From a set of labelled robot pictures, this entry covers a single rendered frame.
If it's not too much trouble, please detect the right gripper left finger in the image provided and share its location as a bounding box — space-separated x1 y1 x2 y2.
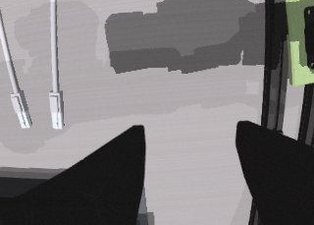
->
0 125 146 225

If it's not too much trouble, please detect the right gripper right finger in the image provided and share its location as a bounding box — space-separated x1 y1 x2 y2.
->
235 121 314 225

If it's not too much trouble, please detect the white network cable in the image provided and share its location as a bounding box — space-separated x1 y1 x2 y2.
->
0 0 64 129

